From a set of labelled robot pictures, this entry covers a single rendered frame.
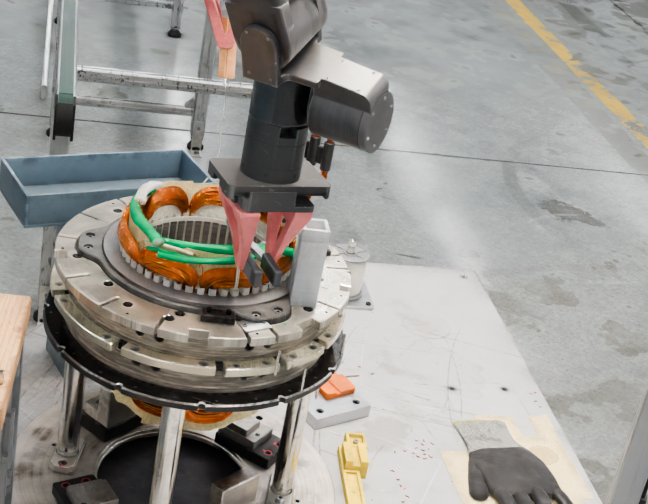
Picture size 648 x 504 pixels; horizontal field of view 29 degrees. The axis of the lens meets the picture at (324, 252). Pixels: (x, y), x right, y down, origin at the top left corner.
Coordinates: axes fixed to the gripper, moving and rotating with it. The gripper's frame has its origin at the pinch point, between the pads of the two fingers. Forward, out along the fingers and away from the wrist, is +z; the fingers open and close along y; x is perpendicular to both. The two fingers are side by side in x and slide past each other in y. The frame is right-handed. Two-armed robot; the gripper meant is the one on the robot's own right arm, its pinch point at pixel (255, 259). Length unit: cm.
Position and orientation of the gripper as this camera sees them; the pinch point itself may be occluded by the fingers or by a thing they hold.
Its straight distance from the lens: 121.2
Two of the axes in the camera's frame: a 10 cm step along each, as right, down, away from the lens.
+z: -1.8, 8.9, 4.1
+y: 9.1, -0.1, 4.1
